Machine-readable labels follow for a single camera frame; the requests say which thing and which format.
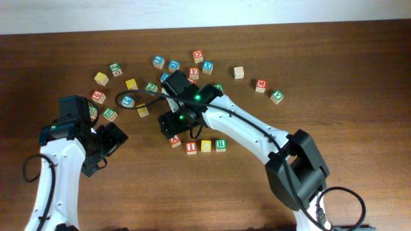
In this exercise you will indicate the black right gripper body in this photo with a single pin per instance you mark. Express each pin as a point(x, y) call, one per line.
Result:
point(179, 119)

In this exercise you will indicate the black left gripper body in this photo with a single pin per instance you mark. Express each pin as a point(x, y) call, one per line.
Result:
point(106, 142)

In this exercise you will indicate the red A block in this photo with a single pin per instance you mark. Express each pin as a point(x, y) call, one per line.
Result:
point(175, 141)

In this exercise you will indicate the red I block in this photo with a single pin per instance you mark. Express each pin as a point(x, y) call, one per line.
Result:
point(191, 148)

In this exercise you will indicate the yellow C block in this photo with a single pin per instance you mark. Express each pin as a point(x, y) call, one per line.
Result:
point(206, 145)

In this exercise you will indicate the green R block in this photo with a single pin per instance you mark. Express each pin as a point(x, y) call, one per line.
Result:
point(221, 145)

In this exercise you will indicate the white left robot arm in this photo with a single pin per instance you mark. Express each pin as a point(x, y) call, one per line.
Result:
point(70, 146)

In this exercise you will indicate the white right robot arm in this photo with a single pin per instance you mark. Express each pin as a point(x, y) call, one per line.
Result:
point(295, 168)

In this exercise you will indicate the yellow S block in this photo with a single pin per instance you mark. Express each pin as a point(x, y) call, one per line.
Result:
point(142, 110)

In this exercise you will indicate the green b block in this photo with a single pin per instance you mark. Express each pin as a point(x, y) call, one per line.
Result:
point(93, 112)
point(109, 114)

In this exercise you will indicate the green Z block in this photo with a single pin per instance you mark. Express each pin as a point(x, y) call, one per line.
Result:
point(152, 88)

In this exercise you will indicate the red E block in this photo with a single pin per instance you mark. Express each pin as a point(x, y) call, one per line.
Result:
point(191, 80)

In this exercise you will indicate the red 9 block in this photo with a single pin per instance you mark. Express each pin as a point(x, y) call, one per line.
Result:
point(98, 97)

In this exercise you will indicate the blue H block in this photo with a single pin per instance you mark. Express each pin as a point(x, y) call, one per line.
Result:
point(164, 77)

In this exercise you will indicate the blue 5 block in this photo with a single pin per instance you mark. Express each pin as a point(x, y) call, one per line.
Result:
point(128, 102)

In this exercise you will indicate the yellow block upper left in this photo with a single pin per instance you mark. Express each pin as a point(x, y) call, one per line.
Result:
point(131, 84)

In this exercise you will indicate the red Y block upper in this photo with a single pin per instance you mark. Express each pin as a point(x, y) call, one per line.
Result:
point(193, 73)

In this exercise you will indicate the blue D block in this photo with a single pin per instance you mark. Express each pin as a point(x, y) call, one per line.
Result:
point(173, 66)

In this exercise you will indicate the green N block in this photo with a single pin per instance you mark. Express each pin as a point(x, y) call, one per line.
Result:
point(219, 87)

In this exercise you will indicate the yellow block far left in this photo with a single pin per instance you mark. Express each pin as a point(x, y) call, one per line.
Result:
point(101, 79)

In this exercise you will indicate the blue X block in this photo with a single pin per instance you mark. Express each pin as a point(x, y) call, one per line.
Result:
point(207, 67)

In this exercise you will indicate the red Q block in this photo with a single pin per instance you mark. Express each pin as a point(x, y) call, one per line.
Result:
point(198, 56)

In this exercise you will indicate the green J block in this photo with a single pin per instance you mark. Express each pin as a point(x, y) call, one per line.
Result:
point(115, 69)

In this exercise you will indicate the plain wooden block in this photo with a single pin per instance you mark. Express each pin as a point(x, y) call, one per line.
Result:
point(238, 72)

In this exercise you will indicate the red M block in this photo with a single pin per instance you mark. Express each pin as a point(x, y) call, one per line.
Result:
point(261, 85)

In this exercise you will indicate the green V block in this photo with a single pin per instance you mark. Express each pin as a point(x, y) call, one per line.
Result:
point(277, 97)

